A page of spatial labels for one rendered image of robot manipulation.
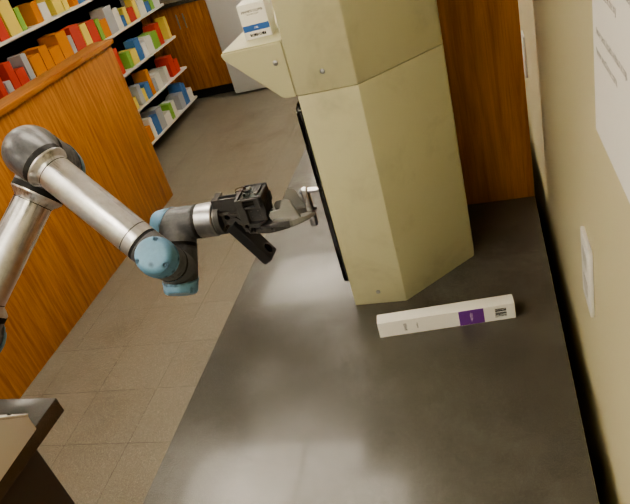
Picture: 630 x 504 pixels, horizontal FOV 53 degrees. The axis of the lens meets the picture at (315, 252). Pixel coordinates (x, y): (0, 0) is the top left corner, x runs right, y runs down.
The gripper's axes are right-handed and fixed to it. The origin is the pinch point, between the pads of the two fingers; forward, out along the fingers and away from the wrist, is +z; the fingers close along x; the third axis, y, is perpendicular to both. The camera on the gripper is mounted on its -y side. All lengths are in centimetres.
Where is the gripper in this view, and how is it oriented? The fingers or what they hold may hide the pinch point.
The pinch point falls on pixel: (310, 214)
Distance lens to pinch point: 131.5
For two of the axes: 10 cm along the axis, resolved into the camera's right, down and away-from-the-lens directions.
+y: -2.5, -8.3, -5.1
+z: 9.5, -1.1, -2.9
